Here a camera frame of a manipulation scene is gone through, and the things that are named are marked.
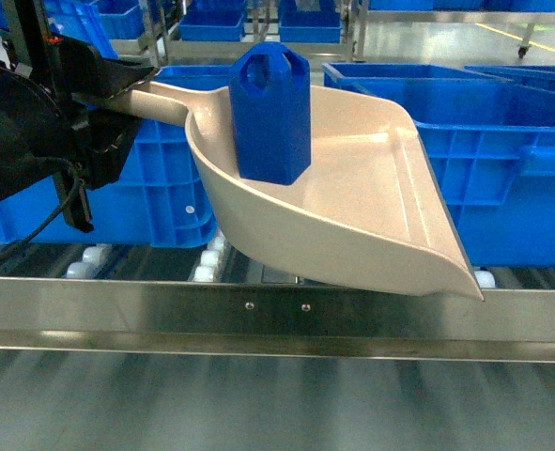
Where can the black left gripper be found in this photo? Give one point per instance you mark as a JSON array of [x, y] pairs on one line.
[[97, 142]]

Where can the steel roller shelf rack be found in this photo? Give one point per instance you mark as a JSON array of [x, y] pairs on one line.
[[310, 320]]

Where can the beige plastic dustpan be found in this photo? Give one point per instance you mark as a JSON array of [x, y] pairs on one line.
[[367, 213]]

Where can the blue bin behind left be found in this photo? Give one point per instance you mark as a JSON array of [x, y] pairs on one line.
[[202, 77]]

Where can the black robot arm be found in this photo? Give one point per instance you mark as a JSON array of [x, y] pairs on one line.
[[44, 131]]

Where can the blue bin front right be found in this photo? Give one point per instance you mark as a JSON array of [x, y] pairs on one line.
[[492, 149]]

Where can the blue bin front left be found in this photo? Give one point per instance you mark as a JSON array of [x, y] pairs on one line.
[[159, 200]]

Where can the tilted blue bin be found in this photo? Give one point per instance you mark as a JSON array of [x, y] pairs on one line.
[[80, 21]]

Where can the blue plastic jug part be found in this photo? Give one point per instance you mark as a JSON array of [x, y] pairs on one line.
[[269, 90]]

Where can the blue bin behind right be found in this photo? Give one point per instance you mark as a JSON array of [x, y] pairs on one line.
[[340, 74]]

